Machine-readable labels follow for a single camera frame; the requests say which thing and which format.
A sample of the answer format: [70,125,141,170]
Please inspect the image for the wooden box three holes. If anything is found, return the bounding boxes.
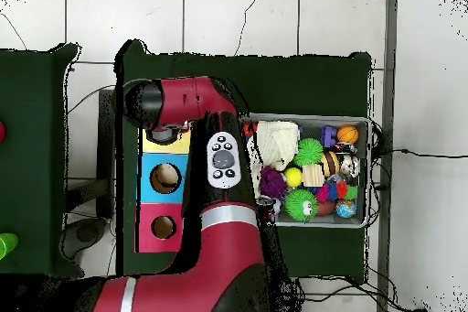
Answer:
[135,128,191,253]

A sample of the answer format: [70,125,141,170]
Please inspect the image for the yellow ball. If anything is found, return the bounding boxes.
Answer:
[283,167,303,188]

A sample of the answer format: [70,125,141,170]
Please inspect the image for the black cable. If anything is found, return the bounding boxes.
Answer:
[368,147,468,161]

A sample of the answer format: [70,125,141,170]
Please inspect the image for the wooden toy burger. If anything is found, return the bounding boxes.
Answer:
[320,149,340,178]

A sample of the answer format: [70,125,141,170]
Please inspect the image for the purple spiky rubber toy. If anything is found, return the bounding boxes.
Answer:
[259,166,288,199]

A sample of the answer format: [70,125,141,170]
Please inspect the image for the plain green puffer ball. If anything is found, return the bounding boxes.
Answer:
[293,137,324,167]

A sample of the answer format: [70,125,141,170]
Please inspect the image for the silver wire mesh bin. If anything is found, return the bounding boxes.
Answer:
[242,112,370,228]

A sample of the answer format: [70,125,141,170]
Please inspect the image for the cream waffle cloth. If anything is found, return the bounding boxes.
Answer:
[253,120,300,172]

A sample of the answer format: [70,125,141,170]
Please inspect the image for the ridged wooden block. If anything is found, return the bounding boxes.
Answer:
[302,163,325,188]

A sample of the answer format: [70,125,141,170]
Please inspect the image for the multicoloured fuzzy caterpillar toy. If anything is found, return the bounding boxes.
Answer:
[314,179,358,202]

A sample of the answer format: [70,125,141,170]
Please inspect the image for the green puffer toy white face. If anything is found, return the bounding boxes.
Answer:
[283,188,319,223]

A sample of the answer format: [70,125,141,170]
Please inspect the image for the grey rounded floor base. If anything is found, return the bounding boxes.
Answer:
[59,216,109,260]

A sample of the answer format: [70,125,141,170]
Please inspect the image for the dark green side table cloth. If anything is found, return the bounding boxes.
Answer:
[0,43,85,278]

